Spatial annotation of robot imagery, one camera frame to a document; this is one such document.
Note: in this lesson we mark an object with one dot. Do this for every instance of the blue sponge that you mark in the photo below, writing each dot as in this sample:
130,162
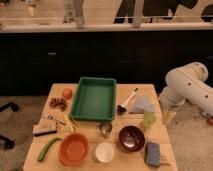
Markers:
152,156

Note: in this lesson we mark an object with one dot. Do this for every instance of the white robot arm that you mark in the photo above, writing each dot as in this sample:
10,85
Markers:
188,82

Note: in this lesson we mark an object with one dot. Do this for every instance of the green plastic cup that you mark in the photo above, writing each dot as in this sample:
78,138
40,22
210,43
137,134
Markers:
148,120

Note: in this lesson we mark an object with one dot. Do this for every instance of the green plastic tray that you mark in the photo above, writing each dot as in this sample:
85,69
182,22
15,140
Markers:
94,100

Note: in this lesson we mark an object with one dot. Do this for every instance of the orange fruit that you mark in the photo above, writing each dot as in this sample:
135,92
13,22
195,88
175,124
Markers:
67,93

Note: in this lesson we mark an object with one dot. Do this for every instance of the light blue cloth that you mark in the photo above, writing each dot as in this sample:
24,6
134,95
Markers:
142,105

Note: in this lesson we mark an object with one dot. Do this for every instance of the metal measuring scoop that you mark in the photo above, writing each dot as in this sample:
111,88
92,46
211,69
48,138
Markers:
105,129

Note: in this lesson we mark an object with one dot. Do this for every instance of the yellow-green peeler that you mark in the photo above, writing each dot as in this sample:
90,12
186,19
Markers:
69,125

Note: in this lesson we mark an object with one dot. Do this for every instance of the dark purple bowl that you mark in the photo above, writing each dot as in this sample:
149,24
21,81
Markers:
131,139

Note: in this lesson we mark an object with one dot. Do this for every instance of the small metal fork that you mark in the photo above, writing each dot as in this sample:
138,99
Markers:
50,117

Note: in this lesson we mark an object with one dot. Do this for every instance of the orange plastic bowl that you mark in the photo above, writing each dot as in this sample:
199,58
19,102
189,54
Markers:
73,149

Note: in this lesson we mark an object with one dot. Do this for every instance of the white black-edged scraper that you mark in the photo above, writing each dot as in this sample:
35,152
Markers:
43,129

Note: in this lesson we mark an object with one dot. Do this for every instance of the green cucumber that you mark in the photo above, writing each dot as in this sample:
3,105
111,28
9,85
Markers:
46,147

